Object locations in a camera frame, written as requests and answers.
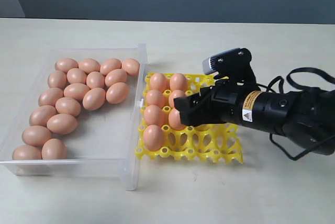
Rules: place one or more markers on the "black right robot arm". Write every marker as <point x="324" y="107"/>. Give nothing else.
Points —
<point x="306" y="117"/>

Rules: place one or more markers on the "yellow plastic egg tray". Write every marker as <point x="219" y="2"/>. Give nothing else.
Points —
<point x="205" y="142"/>

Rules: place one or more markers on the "clear plastic bin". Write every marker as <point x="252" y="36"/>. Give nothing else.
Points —
<point x="104" y="143"/>

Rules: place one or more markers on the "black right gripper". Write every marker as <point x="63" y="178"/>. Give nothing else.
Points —
<point x="216" y="104"/>

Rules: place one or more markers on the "brown egg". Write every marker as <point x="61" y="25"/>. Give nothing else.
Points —
<point x="175" y="94"/>
<point x="153" y="137"/>
<point x="153" y="115"/>
<point x="158" y="81"/>
<point x="53" y="149"/>
<point x="65" y="64"/>
<point x="36" y="135"/>
<point x="89" y="65"/>
<point x="131" y="66"/>
<point x="115" y="76"/>
<point x="178" y="82"/>
<point x="110" y="65"/>
<point x="95" y="79"/>
<point x="50" y="96"/>
<point x="94" y="99"/>
<point x="76" y="91"/>
<point x="67" y="105"/>
<point x="26" y="152"/>
<point x="174" y="120"/>
<point x="57" y="79"/>
<point x="76" y="75"/>
<point x="41" y="115"/>
<point x="62" y="124"/>
<point x="155" y="97"/>
<point x="117" y="93"/>

